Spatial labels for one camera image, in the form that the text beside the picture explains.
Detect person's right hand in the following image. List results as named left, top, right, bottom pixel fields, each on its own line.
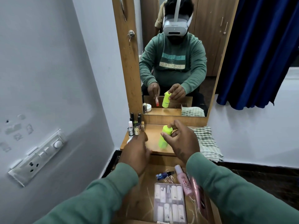
left=161, top=119, right=200, bottom=164

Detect person's left hand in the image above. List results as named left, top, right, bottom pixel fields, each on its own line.
left=120, top=132, right=152, bottom=177

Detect neon yellow plastic bottle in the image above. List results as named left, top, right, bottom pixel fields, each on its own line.
left=158, top=125, right=173, bottom=149

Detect person's right forearm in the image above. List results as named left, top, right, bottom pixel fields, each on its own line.
left=186, top=152, right=299, bottom=224

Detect person's left forearm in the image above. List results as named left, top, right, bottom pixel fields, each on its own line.
left=35, top=162, right=140, bottom=224

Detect small dark blue bottle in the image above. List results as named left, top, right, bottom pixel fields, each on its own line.
left=156, top=171, right=176, bottom=181

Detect cluster of nail polish bottles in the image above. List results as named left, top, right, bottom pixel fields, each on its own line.
left=127, top=112, right=145, bottom=139

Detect green white checked cloth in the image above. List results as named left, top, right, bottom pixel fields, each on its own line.
left=191, top=126, right=224, bottom=163

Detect pink spray bottle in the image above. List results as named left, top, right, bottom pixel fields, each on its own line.
left=174, top=165, right=195, bottom=197

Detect open wooden drawer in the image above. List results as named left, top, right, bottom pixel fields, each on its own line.
left=102, top=150, right=222, bottom=224

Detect clear box of white bottles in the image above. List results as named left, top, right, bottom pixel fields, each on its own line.
left=153, top=183, right=188, bottom=224

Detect pink glossy tube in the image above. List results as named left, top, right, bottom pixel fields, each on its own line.
left=190, top=177, right=207, bottom=214

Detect wooden dressing table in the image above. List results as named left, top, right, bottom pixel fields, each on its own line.
left=102, top=0, right=241, bottom=224

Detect metal key in lock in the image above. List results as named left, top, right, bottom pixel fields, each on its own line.
left=127, top=30, right=135, bottom=54

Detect dressing table mirror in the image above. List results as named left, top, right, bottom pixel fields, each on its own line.
left=134, top=0, right=231, bottom=118

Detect dark blue curtain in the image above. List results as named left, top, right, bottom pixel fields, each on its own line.
left=215, top=0, right=299, bottom=111

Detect clear tape scraps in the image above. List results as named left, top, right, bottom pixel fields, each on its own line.
left=0, top=114, right=34, bottom=153

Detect white wall switchboard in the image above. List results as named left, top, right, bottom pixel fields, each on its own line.
left=7, top=129, right=68, bottom=187

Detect metal cupboard handle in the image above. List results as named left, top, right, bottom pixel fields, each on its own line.
left=119, top=0, right=127, bottom=22

